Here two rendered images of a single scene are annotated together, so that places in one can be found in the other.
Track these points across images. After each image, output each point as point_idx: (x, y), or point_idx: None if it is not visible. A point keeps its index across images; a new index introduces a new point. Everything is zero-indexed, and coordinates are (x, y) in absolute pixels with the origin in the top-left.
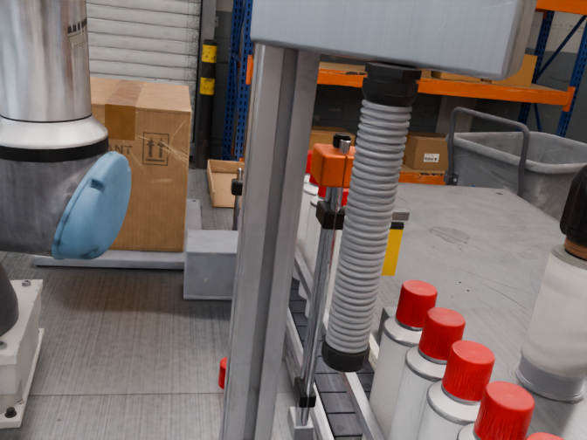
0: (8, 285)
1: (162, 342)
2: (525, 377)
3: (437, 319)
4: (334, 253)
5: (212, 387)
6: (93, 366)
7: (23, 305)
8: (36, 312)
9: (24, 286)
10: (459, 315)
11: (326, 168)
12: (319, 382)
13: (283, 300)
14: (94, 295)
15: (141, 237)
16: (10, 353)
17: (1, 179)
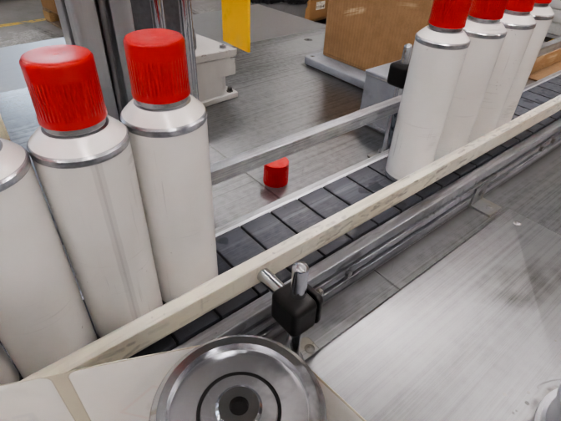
0: (169, 27)
1: (287, 134)
2: (549, 405)
3: (37, 49)
4: (413, 84)
5: (260, 174)
6: (225, 123)
7: (195, 53)
8: (215, 68)
9: (219, 48)
10: (66, 61)
11: None
12: (285, 206)
13: (71, 12)
14: (305, 92)
15: (381, 63)
16: None
17: None
